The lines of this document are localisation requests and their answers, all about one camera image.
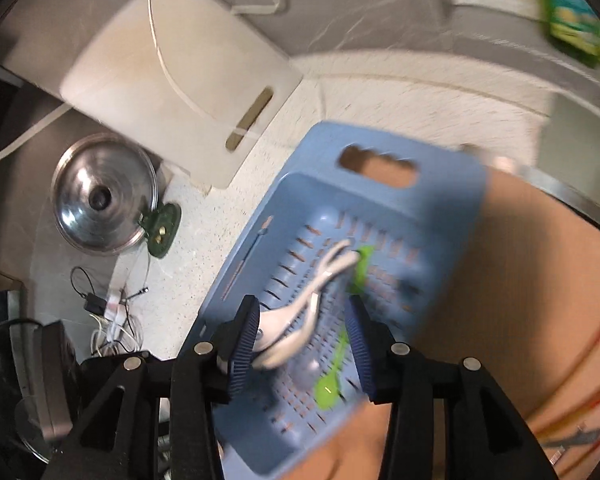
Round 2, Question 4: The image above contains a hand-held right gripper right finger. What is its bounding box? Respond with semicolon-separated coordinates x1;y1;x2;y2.
343;295;562;480

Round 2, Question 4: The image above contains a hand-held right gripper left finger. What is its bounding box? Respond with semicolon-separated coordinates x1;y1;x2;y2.
44;295;261;480

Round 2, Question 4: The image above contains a white plastic spoon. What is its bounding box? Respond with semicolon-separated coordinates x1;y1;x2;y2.
252;249;362;356
252;240;353;372

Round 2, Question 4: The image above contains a green plastic fork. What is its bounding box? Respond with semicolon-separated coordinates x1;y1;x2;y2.
314;245;377;411

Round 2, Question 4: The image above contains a blue plastic basket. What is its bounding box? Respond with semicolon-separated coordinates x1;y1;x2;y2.
197;120;489;479

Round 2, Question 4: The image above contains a pile of colour-tipped chopsticks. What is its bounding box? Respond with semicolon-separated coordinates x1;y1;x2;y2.
529;304;600;463

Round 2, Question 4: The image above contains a green lid holder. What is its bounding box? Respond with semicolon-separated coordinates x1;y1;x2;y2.
139;202;182;260

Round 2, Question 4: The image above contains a steel pot lid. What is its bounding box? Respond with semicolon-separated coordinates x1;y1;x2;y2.
51;133;159;257

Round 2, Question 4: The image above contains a black glass-lid appliance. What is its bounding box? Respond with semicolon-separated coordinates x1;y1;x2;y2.
0;290;83;467

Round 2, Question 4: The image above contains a white cutting board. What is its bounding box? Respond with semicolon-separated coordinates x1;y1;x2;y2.
0;0;304;191

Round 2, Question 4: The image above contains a stainless steel sink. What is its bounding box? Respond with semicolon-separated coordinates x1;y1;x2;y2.
490;89;600;243

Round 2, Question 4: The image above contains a green dish soap bottle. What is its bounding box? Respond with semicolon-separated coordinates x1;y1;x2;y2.
534;0;600;69

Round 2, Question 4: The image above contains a black adapter with cables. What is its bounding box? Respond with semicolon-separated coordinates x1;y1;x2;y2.
69;265;150;358

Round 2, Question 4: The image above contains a white cable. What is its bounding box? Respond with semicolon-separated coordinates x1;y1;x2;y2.
0;0;291;171

